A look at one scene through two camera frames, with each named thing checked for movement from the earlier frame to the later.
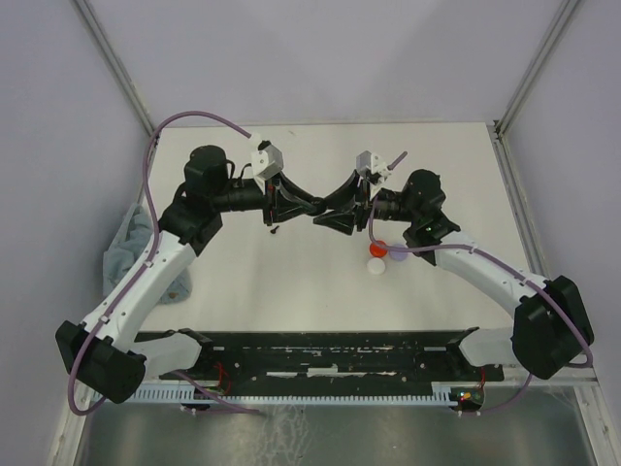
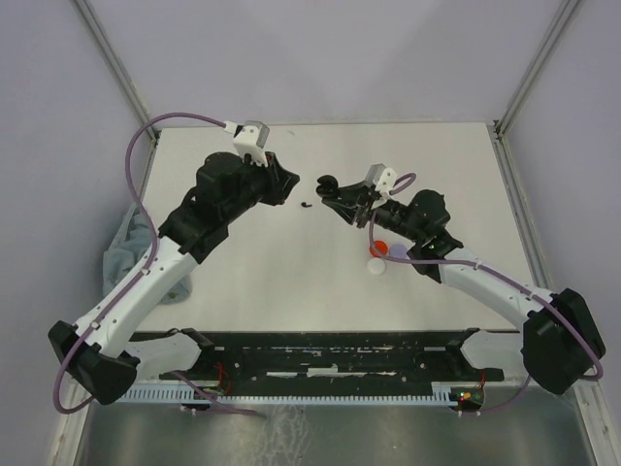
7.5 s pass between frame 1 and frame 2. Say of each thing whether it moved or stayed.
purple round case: stayed
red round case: stayed
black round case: moved
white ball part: stayed
